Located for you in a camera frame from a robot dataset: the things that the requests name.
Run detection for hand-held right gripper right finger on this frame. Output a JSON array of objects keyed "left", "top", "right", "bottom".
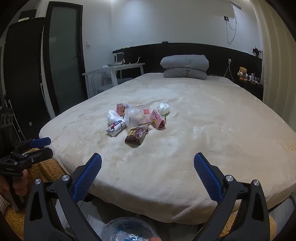
[{"left": 194, "top": 152, "right": 271, "bottom": 241}]

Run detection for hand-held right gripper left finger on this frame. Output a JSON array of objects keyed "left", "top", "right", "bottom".
[{"left": 24, "top": 152, "right": 102, "bottom": 241}]

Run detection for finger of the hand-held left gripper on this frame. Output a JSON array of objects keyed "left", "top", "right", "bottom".
[
  {"left": 11, "top": 137, "right": 52, "bottom": 154},
  {"left": 13, "top": 147, "right": 54, "bottom": 170}
]

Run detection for white wrapper red blue print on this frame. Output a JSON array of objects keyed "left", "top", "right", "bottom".
[{"left": 106, "top": 119, "right": 127, "bottom": 137}]

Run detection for brown snack packet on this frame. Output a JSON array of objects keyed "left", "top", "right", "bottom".
[{"left": 125, "top": 128, "right": 149, "bottom": 145}]

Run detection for white tissue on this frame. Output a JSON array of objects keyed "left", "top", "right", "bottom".
[{"left": 107, "top": 110, "right": 124, "bottom": 126}]

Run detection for round bin clear bag liner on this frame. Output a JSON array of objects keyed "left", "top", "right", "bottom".
[{"left": 100, "top": 217, "right": 160, "bottom": 241}]

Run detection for pink and green snack packet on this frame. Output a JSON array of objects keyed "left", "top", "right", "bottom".
[{"left": 150, "top": 109, "right": 167, "bottom": 130}]

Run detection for clear plastic jar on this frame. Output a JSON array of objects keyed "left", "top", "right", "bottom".
[{"left": 124, "top": 104, "right": 151, "bottom": 127}]

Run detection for white plastic ball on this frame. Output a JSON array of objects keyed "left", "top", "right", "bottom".
[{"left": 157, "top": 103, "right": 171, "bottom": 116}]

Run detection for person's left hand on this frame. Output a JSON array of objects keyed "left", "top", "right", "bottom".
[{"left": 0, "top": 170, "right": 29, "bottom": 200}]

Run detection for brown plush cloth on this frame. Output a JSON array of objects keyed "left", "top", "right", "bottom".
[
  {"left": 5, "top": 147, "right": 70, "bottom": 241},
  {"left": 217, "top": 209, "right": 278, "bottom": 241}
]

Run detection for bed with cream blanket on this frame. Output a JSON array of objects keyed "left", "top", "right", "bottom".
[{"left": 39, "top": 72, "right": 296, "bottom": 224}]

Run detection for black board panel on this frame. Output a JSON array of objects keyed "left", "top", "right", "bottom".
[{"left": 3, "top": 17, "right": 50, "bottom": 142}]

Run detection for black-framed frosted glass door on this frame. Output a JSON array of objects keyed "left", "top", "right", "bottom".
[{"left": 43, "top": 1, "right": 88, "bottom": 120}]

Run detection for black bedside shelf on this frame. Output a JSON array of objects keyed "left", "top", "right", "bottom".
[{"left": 233, "top": 77, "right": 264, "bottom": 101}]

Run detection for white-backed chair grey cushion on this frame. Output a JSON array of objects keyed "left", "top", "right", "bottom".
[{"left": 102, "top": 65, "right": 134, "bottom": 87}]

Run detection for cluster of small bottles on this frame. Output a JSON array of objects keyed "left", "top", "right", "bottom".
[{"left": 248, "top": 73, "right": 263, "bottom": 86}]

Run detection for brown teddy bear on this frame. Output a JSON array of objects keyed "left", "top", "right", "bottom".
[{"left": 237, "top": 67, "right": 249, "bottom": 82}]

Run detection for white desk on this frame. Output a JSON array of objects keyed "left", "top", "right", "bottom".
[{"left": 82, "top": 63, "right": 146, "bottom": 99}]

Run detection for folded grey quilt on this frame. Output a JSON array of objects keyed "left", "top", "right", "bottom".
[{"left": 160, "top": 55, "right": 210, "bottom": 80}]

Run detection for cream curtain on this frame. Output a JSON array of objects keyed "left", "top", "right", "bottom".
[{"left": 251, "top": 0, "right": 296, "bottom": 130}]

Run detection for black headboard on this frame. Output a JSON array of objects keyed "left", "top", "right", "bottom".
[{"left": 112, "top": 42, "right": 264, "bottom": 100}]

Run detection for wire chair grey cushion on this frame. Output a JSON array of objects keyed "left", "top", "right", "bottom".
[{"left": 92, "top": 72, "right": 117, "bottom": 96}]

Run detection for white charger cable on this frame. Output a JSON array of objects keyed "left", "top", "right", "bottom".
[{"left": 209, "top": 62, "right": 231, "bottom": 78}]

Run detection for white air conditioner cable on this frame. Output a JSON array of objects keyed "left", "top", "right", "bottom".
[{"left": 226, "top": 5, "right": 238, "bottom": 44}]

